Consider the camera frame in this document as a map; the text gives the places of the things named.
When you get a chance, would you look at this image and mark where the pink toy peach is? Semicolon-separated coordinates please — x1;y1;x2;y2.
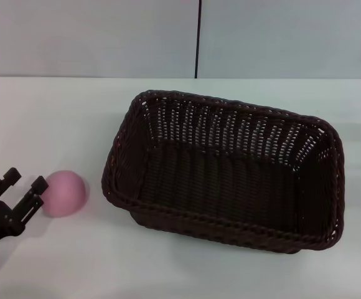
42;170;90;218

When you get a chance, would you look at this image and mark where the dark brown woven basket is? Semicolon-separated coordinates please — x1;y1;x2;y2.
101;89;345;255

